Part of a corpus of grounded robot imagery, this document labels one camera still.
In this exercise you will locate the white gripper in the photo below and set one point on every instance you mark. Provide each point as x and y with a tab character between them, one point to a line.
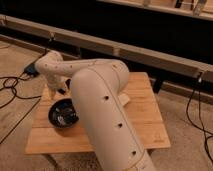
55	82

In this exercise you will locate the black eraser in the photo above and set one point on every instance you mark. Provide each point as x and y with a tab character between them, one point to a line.
62	91

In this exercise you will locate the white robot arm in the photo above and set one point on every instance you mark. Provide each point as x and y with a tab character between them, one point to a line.
95	88

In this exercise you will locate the white sponge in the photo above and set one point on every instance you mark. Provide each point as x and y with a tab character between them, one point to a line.
124	99

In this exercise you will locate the black bowl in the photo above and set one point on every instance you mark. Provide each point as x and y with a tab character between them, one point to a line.
62	114

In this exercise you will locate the black power adapter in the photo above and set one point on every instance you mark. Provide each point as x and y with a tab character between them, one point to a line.
30	70

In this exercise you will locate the wooden table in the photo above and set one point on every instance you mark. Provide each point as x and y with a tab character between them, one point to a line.
142	109

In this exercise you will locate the long wooden bench rail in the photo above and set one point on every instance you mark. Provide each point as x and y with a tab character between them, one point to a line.
179	65

